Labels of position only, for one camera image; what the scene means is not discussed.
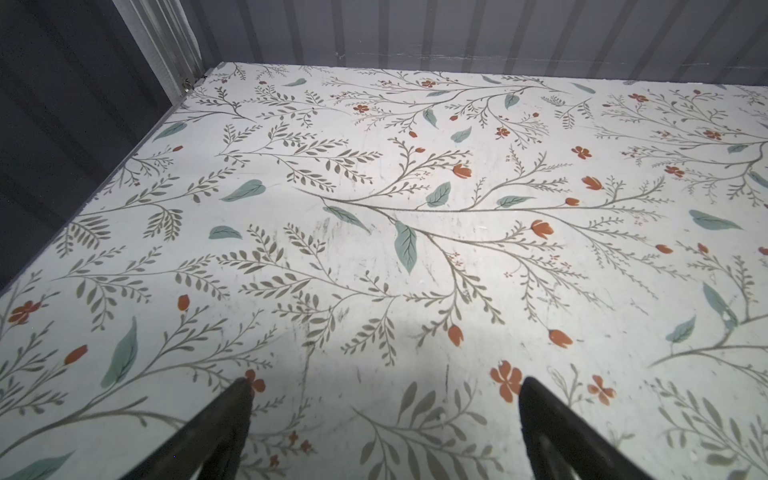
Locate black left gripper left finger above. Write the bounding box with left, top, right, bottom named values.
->
left=124, top=378, right=252, bottom=480

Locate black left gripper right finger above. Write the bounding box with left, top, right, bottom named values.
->
left=519, top=377, right=651, bottom=480

